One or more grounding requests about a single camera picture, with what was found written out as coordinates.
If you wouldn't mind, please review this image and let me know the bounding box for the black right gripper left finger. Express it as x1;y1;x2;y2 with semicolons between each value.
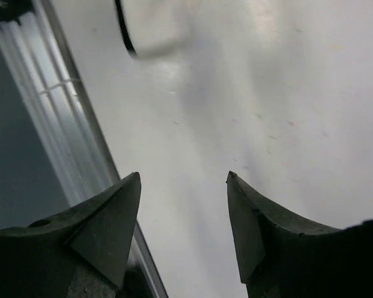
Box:
0;172;141;297

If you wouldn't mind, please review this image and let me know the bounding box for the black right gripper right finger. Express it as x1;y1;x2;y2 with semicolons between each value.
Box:
226;172;373;297

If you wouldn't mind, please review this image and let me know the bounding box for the white sock with black stripes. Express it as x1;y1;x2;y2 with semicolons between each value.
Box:
114;0;191;60

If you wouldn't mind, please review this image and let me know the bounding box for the aluminium frame rail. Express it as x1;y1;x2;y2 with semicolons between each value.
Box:
0;1;167;297

